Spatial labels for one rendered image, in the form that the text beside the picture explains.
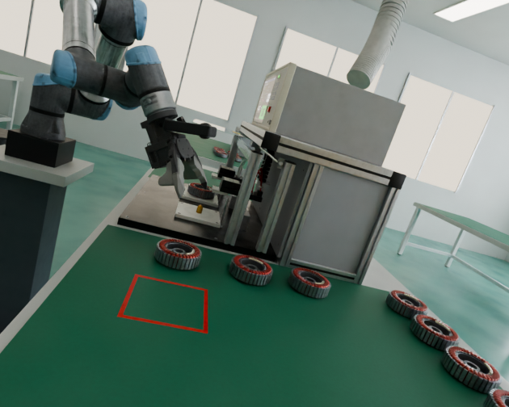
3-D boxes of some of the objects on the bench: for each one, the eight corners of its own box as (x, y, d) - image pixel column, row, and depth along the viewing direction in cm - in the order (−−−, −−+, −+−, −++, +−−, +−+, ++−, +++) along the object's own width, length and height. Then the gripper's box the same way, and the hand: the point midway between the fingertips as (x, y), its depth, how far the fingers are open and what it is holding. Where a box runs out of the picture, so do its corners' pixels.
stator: (279, 280, 96) (283, 268, 95) (303, 275, 104) (307, 264, 103) (311, 303, 89) (317, 290, 88) (334, 295, 97) (338, 283, 96)
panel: (276, 257, 107) (309, 161, 100) (250, 200, 170) (270, 140, 163) (280, 258, 107) (313, 162, 101) (253, 201, 170) (272, 140, 164)
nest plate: (174, 216, 113) (174, 213, 113) (178, 203, 128) (178, 200, 127) (219, 228, 116) (220, 224, 116) (218, 214, 131) (219, 211, 130)
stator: (145, 258, 84) (148, 244, 83) (168, 246, 95) (171, 233, 94) (186, 276, 82) (190, 262, 81) (205, 262, 93) (208, 249, 92)
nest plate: (179, 198, 136) (180, 195, 136) (182, 189, 151) (182, 186, 151) (217, 207, 139) (218, 204, 139) (216, 198, 154) (217, 195, 153)
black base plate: (116, 224, 99) (118, 216, 99) (151, 178, 160) (153, 174, 160) (274, 262, 108) (276, 255, 108) (250, 205, 169) (251, 200, 169)
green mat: (-45, 407, 38) (-44, 405, 38) (107, 224, 97) (107, 224, 97) (607, 491, 57) (607, 490, 57) (405, 295, 115) (405, 295, 115)
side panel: (279, 266, 107) (314, 163, 100) (277, 261, 109) (311, 161, 102) (361, 285, 112) (401, 190, 105) (357, 280, 115) (395, 187, 108)
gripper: (164, 123, 94) (188, 195, 96) (118, 119, 75) (149, 208, 77) (191, 112, 91) (216, 185, 93) (152, 105, 73) (183, 197, 74)
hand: (197, 193), depth 84 cm, fingers open, 14 cm apart
